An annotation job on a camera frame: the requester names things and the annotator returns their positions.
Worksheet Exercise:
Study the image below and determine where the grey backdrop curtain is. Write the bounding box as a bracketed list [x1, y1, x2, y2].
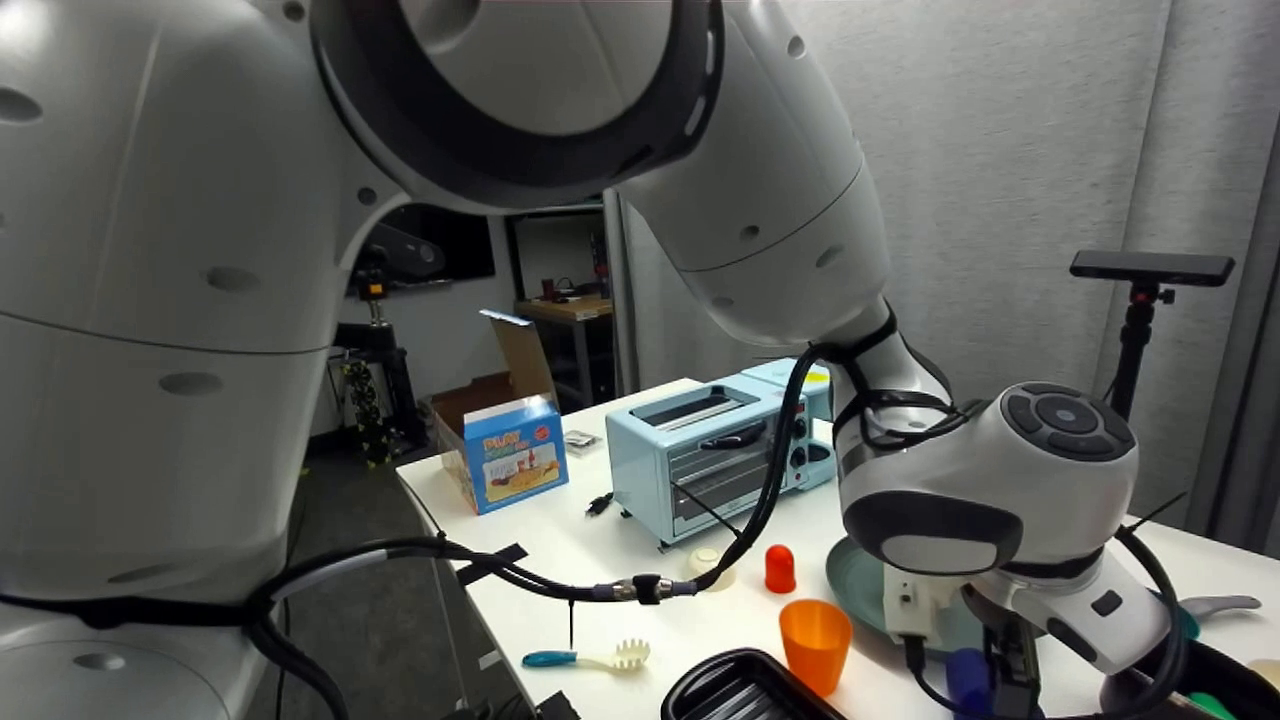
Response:
[612, 0, 1280, 536]

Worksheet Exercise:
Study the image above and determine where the wide black tape strip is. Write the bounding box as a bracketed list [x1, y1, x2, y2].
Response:
[452, 541, 533, 586]

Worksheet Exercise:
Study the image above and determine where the orange plastic cup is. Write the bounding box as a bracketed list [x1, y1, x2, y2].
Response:
[776, 595, 857, 698]

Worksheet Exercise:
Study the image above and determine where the black ribbed plastic tray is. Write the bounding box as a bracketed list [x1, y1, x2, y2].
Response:
[655, 642, 848, 720]

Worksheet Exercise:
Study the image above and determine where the small red plastic cup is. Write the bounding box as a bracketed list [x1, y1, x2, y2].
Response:
[760, 541, 799, 595]

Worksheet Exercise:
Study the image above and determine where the open cardboard box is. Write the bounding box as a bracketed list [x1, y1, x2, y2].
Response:
[422, 307, 565, 453]

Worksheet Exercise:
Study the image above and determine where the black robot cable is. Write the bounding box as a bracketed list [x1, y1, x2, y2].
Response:
[235, 339, 845, 720]

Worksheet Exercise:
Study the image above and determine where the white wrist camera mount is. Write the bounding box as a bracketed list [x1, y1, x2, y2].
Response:
[881, 563, 970, 651]

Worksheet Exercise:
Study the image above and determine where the black wall monitor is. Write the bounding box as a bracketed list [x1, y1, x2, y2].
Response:
[348, 203, 500, 298]

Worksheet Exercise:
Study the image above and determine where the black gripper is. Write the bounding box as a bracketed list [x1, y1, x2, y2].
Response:
[962, 579, 1052, 720]

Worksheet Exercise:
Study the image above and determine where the black camera tripod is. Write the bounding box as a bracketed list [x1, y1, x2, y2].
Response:
[1109, 280, 1180, 419]

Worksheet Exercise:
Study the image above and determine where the small white bowl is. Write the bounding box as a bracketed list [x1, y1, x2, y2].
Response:
[680, 536, 742, 591]

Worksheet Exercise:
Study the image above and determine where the light blue toaster oven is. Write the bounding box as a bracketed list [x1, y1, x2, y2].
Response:
[602, 357, 848, 552]

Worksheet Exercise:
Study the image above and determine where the blue toy packaging box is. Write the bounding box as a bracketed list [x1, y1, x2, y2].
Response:
[455, 393, 572, 516]

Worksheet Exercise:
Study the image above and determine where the dark camera with orange light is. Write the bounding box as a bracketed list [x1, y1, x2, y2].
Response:
[348, 225, 452, 302]

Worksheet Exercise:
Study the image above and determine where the grey utensil handle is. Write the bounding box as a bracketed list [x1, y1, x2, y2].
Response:
[1174, 591, 1265, 623]

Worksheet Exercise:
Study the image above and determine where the white pasta spoon blue handle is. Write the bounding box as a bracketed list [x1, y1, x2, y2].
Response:
[518, 635, 655, 675]

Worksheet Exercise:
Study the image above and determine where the black bar camera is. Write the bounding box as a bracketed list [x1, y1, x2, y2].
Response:
[1066, 249, 1240, 287]

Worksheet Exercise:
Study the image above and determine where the background shelf unit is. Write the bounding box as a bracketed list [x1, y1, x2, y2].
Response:
[507, 203, 620, 406]

